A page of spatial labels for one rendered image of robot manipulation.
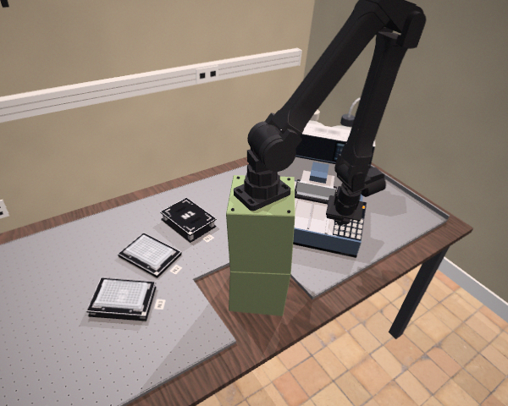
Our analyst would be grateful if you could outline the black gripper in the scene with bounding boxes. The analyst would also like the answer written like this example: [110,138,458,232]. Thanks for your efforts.
[326,195,363,226]

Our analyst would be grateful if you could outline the dark grey bottle cap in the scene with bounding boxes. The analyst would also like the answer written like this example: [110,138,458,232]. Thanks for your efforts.
[333,114,355,130]

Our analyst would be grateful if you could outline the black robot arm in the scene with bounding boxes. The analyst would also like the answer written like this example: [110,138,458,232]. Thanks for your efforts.
[234,0,426,211]

